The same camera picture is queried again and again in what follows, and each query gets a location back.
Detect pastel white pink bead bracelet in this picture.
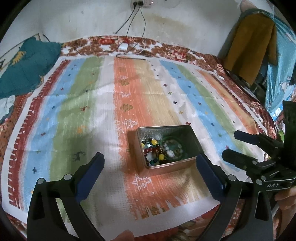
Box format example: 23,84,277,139
162,142,185,160

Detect dark red bead bracelet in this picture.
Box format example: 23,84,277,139
144,146,164,166

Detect yellow and brown bead bracelet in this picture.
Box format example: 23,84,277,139
140,138,166,163

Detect person's right hand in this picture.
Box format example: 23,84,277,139
274,186,296,233

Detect person's left hand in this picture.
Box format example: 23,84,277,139
111,230,134,241

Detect light blue patterned cloth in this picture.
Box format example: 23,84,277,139
265,13,295,120

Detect rectangular metal tin box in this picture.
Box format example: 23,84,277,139
133,125,203,177

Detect striped colourful woven mat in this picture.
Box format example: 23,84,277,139
1,55,269,238

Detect mustard yellow hanging cloth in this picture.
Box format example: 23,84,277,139
223,13,278,85

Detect white crumpled clothes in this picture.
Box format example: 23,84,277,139
0,95,16,124

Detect teal blanket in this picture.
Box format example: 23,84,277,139
1,37,62,98

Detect white charger adapter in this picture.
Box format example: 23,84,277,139
118,43,128,51

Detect white power strip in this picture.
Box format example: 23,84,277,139
131,0,156,8

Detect white cable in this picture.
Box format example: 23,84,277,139
124,4,149,56

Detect black cable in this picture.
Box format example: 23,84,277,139
41,2,149,61

